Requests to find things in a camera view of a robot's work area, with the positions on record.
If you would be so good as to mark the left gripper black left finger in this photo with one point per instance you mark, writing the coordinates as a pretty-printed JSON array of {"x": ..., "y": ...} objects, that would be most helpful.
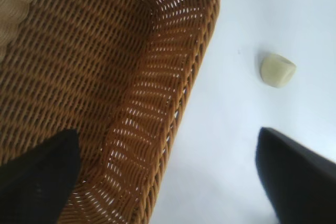
[{"x": 34, "y": 182}]

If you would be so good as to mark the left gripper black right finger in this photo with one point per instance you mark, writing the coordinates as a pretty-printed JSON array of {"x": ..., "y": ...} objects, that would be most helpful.
[{"x": 296, "y": 182}]

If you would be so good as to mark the pale yellow egg yolk pastry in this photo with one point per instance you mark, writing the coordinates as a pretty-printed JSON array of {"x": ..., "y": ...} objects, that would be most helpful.
[{"x": 277, "y": 71}]

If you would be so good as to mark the brown woven wicker basket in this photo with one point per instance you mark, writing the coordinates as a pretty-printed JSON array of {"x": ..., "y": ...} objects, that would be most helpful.
[{"x": 86, "y": 58}]

